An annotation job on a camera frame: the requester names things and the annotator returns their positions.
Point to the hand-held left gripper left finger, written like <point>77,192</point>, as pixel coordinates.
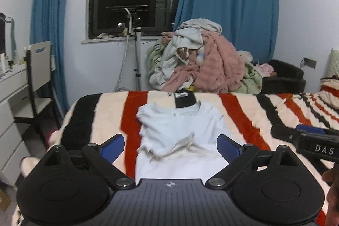
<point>112,148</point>

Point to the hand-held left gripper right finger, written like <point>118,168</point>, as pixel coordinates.
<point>228,148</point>

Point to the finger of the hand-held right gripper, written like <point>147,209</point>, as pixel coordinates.
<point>309,128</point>

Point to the white t-shirt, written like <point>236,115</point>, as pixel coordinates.
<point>180,128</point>

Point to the person's right hand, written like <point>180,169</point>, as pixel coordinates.
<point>333,204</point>

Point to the striped fleece blanket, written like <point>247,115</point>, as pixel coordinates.
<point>111,112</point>

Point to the black armchair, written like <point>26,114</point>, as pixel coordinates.
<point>286,77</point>

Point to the dark red slipper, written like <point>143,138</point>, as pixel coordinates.
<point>50,138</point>

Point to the black garment with label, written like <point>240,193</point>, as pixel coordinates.
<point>185,101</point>

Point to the cream padded headboard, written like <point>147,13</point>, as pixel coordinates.
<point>334,63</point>

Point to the light green cloth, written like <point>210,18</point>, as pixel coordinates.
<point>253,80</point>

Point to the small pink garment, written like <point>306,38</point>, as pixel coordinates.
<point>265,69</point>

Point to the pink fluffy blanket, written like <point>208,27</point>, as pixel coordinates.
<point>219,64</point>

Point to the white and blue plush toy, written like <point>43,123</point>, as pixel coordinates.
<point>201,58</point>

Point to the garment steamer stand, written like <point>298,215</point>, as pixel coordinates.
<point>137,56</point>

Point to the green patterned blanket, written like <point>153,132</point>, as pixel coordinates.
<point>155,56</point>

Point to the white dressing table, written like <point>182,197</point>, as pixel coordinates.
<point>10,114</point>

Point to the white and black chair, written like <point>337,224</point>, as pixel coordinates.
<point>39,67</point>

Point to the beige items on windowsill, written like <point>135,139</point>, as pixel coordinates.
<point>106,35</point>

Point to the cardboard box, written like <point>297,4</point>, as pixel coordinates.
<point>4,199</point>

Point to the grey white hoodie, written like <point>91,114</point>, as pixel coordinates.
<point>185,35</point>

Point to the row of cosmetic bottles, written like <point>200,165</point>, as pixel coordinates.
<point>5,63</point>

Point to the wavy framed vanity mirror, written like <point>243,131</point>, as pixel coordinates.
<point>6,30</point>

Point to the dark wall socket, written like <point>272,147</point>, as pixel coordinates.
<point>310,63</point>

